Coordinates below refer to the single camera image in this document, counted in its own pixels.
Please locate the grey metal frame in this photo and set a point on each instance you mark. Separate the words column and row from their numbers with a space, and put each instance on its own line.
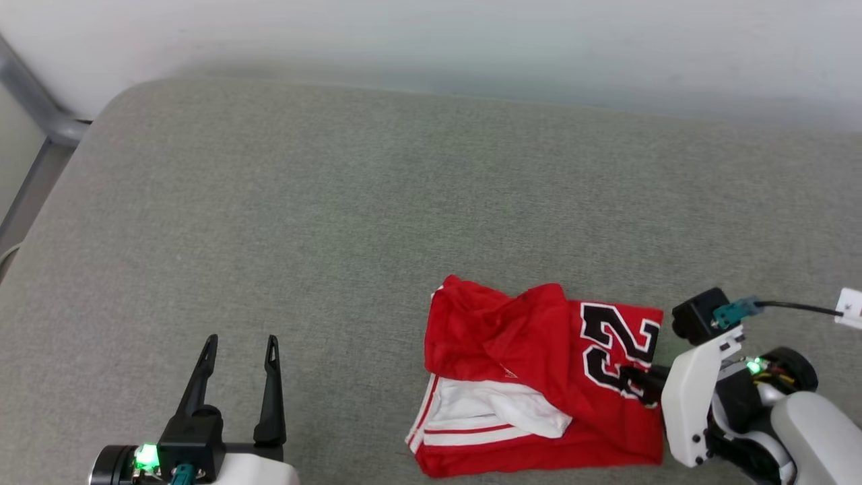
column 34, row 101

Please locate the red and white jersey garment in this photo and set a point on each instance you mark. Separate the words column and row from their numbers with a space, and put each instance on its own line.
column 512, row 337

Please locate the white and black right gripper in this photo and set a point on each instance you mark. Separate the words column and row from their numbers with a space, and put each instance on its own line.
column 687, row 404

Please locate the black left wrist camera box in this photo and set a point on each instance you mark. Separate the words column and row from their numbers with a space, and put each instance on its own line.
column 192, row 438

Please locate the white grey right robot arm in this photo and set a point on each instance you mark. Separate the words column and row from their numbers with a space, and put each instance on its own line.
column 808, row 424

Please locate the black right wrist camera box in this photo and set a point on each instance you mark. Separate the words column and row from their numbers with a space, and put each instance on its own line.
column 697, row 316

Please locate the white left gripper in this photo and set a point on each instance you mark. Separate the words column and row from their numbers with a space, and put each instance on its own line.
column 256, row 471

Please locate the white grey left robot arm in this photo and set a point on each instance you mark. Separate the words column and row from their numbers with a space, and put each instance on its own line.
column 114, row 465

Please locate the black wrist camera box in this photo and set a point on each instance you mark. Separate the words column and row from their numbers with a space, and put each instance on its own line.
column 192, row 438
column 697, row 316

